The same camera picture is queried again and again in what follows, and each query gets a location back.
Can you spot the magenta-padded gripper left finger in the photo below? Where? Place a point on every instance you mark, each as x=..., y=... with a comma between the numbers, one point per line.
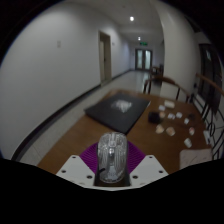
x=75, y=166

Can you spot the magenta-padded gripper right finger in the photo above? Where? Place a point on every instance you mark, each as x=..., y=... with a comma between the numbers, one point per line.
x=148, y=166

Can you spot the clear white computer mouse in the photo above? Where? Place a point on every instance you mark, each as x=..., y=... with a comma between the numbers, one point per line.
x=112, y=156

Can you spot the black mouse pad with print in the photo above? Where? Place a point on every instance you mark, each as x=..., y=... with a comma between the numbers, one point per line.
x=113, y=115

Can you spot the small beige sticker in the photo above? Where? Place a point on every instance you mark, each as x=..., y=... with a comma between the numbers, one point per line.
x=160, y=129
x=162, y=114

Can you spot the small orange-rimmed sticker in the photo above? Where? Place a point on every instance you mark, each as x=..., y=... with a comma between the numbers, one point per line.
x=170, y=131

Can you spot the small white card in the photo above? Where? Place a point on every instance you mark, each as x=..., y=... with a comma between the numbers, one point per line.
x=188, y=142

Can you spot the small black box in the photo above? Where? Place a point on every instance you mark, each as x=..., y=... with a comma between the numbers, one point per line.
x=153, y=117

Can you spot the small white sticker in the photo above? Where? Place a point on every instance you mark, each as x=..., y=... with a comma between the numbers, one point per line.
x=186, y=120
x=179, y=115
x=161, y=107
x=171, y=116

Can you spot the small red-rimmed sticker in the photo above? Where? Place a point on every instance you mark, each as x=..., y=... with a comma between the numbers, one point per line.
x=191, y=130

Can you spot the small beige box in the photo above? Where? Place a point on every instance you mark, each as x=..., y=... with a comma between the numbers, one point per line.
x=169, y=104

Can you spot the white flat device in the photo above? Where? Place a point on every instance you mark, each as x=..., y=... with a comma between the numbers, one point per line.
x=207, y=136

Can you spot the wooden armchair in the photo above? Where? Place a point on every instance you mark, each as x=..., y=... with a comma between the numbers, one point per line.
x=166, y=80

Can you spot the glass double door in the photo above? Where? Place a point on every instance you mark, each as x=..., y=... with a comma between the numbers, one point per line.
x=144, y=59

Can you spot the dark glass window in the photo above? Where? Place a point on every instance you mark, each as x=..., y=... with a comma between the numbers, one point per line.
x=208, y=70

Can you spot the beige side door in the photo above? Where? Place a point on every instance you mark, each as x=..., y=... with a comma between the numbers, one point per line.
x=106, y=56

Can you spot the green exit sign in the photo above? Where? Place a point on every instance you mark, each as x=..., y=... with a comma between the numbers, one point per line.
x=144, y=43

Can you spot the white wall switch plate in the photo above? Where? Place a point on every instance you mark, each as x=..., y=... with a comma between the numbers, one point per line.
x=59, y=43

